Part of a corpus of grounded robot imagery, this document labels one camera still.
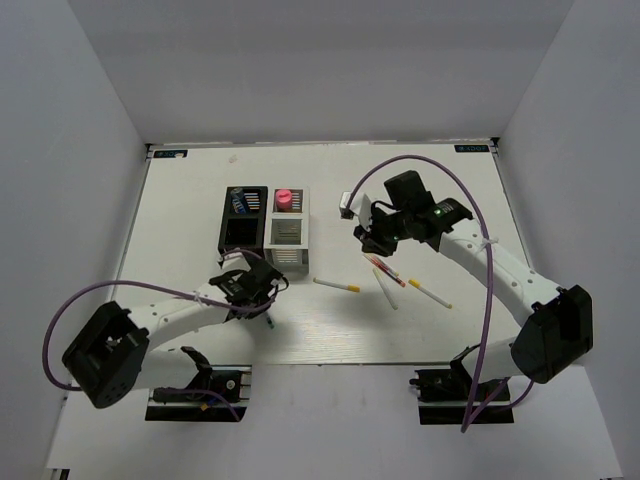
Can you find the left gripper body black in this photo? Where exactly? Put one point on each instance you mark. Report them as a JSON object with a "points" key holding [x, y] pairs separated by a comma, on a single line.
{"points": [[262, 300]]}

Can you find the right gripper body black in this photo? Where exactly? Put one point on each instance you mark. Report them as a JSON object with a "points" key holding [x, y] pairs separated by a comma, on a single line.
{"points": [[386, 230]]}

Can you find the red refill pen pack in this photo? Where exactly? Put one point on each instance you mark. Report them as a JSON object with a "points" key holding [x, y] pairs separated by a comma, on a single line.
{"points": [[397, 280]]}

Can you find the pale yellow white marker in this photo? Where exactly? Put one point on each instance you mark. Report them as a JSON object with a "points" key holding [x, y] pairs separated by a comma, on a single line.
{"points": [[385, 289]]}

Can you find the blue white glue tube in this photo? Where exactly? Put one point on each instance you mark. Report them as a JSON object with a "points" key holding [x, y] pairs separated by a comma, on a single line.
{"points": [[239, 201]]}

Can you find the yellow cap marker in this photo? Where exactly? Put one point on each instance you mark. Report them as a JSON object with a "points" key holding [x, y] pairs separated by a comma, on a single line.
{"points": [[430, 294], [337, 285]]}

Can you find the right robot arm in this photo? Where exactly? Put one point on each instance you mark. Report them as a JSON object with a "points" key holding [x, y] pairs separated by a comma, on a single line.
{"points": [[556, 323]]}

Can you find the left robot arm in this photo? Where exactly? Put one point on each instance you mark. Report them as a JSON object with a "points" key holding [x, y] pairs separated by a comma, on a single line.
{"points": [[123, 349]]}

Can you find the white pen holder box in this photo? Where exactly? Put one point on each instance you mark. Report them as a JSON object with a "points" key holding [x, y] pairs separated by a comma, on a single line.
{"points": [[286, 243]]}

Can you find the black pen holder box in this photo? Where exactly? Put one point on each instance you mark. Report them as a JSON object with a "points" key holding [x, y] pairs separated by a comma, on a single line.
{"points": [[244, 231]]}

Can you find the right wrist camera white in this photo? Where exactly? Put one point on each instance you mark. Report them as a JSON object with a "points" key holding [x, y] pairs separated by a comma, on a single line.
{"points": [[359, 207]]}

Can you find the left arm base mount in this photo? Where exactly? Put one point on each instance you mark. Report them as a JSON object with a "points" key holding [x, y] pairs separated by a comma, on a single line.
{"points": [[210, 392]]}

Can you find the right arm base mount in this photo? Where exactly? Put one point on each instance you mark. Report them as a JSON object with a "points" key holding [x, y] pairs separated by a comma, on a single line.
{"points": [[442, 394]]}

